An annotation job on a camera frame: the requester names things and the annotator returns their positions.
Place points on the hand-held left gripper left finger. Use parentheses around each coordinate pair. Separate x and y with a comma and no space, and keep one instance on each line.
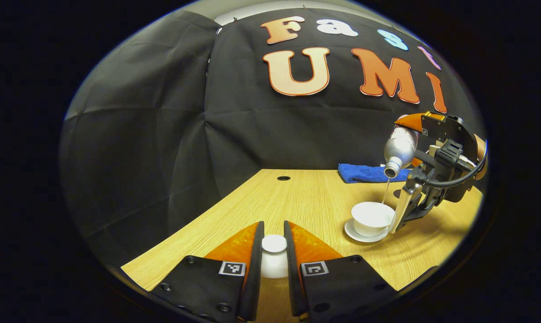
(255,278)

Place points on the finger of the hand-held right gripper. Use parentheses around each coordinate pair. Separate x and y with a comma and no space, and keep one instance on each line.
(441,128)
(405,208)

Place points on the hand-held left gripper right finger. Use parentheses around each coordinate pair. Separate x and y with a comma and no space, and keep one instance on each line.
(293,278)

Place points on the white teacup lid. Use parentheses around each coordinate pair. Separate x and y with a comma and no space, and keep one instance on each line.
(274,251)

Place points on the white teacup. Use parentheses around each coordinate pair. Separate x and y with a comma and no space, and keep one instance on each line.
(371,220)

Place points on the silver water bottle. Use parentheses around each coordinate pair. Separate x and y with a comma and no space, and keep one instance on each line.
(399,148)

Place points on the white saucer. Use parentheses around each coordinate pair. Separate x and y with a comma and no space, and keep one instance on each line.
(358,236)

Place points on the blue towel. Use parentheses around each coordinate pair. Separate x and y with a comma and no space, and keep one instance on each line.
(362,172)

